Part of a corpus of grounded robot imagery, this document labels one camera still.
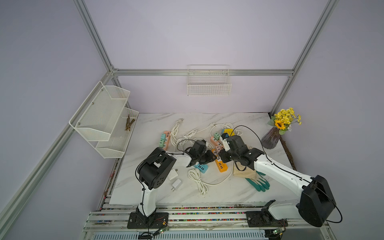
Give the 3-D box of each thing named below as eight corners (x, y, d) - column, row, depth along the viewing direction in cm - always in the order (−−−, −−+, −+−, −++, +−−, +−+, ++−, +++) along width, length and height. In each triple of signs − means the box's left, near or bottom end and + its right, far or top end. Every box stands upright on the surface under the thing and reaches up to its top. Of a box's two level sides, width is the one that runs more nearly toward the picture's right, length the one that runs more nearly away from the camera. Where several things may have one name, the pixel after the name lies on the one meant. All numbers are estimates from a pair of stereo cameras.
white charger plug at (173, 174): (167, 177, 89) (166, 175, 87) (175, 169, 92) (174, 167, 91) (171, 181, 87) (171, 180, 86) (180, 173, 91) (179, 171, 89)
